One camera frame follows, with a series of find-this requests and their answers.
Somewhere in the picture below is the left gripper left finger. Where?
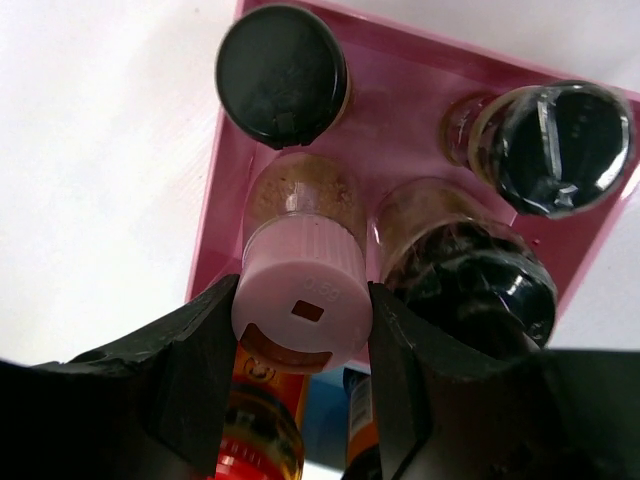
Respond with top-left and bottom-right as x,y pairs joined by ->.
1,275 -> 238,479

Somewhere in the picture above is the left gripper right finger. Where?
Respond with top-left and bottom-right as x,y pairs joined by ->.
369,283 -> 639,479

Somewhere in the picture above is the red-cap jar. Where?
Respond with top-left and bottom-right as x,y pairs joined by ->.
342,369 -> 382,480
215,347 -> 311,480

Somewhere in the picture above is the black-cap spice bottle front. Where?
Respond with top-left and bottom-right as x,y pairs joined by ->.
374,178 -> 558,360

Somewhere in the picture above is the pink-cap spice bottle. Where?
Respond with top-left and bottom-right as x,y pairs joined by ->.
231,153 -> 372,374

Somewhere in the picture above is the small black-cap spice bottle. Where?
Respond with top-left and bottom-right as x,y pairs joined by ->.
215,4 -> 352,150

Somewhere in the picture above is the blue drawer box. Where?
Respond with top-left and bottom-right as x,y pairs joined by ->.
302,368 -> 367,471

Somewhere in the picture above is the pink drawer box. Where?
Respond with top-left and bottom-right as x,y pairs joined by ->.
187,1 -> 639,306

